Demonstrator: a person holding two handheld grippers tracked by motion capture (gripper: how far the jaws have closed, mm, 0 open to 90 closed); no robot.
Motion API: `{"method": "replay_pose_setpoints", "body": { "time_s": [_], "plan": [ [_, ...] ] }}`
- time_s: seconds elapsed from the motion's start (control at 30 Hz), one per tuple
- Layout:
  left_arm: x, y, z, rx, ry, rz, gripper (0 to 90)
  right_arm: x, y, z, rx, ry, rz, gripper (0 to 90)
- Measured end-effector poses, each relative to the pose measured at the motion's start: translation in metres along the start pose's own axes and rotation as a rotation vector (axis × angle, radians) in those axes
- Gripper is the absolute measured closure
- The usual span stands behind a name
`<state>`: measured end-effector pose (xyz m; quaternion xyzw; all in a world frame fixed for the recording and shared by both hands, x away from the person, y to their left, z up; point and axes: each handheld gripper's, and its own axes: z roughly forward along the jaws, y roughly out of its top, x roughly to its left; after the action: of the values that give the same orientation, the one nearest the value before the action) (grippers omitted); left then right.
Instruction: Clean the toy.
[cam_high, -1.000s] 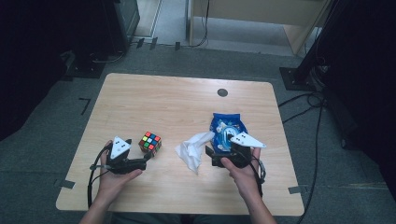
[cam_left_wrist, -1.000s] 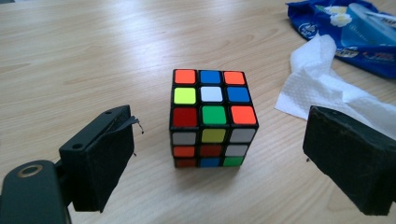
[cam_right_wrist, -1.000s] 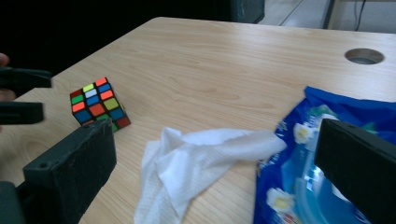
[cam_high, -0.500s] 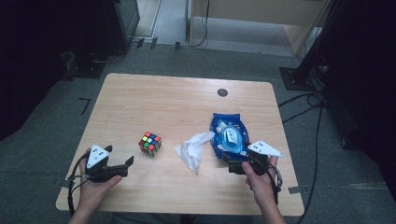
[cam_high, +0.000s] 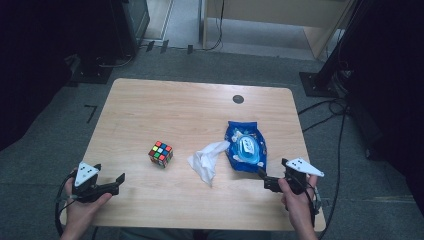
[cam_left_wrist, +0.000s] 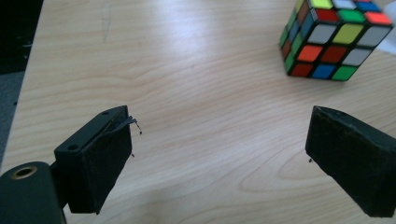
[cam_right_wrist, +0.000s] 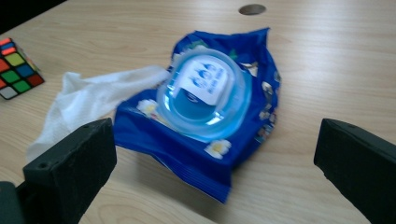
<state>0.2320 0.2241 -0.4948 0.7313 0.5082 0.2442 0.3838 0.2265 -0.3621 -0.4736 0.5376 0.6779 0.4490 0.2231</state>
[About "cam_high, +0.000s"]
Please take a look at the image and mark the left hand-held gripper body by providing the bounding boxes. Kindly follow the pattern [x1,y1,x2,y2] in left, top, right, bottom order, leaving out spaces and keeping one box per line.
[70,161,120,204]

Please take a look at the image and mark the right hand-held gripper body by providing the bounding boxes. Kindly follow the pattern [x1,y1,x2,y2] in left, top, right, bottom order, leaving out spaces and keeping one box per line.
[281,157,325,196]

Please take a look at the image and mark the multicoloured puzzle cube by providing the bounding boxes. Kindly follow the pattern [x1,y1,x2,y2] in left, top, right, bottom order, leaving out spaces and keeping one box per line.
[147,140,174,169]

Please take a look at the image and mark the blue wet wipes pack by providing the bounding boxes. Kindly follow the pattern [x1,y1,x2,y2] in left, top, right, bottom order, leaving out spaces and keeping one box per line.
[223,120,268,174]

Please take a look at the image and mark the white wet wipe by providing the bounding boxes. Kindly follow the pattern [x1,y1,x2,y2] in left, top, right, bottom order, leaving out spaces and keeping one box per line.
[187,140,232,188]

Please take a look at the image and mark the person's right hand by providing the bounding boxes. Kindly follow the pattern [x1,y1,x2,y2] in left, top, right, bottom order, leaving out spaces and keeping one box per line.
[278,174,318,232]

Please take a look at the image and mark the person's left hand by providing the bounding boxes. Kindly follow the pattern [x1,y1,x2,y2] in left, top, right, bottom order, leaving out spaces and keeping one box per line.
[63,175,114,235]

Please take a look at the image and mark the person's dark trousers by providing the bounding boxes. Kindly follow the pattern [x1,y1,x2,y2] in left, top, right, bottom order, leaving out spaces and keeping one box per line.
[118,227,272,240]

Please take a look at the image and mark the black metal stand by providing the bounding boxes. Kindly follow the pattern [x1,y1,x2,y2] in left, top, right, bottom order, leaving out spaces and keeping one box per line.
[298,0,371,99]

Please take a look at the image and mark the dark curtain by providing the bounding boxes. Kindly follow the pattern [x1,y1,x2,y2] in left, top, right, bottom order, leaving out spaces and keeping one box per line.
[333,0,424,214]
[0,0,116,153]

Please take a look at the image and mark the light wooden furniture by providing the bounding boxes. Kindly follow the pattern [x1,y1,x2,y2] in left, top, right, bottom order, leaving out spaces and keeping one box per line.
[199,0,355,62]

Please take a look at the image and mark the right hand-held gripper cable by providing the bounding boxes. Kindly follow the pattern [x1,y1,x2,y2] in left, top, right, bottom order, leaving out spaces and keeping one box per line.
[299,176,323,231]

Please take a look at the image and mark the hand-held gripper cable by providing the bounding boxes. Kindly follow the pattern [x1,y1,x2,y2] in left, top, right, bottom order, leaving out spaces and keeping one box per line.
[299,176,323,231]
[54,169,79,238]

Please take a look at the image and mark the long black floor cable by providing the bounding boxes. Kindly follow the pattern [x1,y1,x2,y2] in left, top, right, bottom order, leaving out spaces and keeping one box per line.
[318,99,349,240]

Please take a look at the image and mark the left hand-held gripper cable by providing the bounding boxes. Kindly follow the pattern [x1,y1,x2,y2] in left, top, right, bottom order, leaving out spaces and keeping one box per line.
[54,169,79,238]

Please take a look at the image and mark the looped black floor cable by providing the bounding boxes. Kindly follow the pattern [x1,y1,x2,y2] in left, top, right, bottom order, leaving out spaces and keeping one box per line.
[297,98,349,133]

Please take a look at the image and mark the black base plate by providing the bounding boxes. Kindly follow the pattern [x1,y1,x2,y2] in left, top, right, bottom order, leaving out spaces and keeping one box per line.
[68,54,114,85]

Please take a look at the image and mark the short black floor cable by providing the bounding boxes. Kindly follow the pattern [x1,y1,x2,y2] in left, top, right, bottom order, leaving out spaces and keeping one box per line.
[96,54,135,69]

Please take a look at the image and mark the black hanging cable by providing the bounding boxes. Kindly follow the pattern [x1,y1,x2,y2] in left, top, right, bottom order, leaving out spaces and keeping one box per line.
[202,0,225,52]

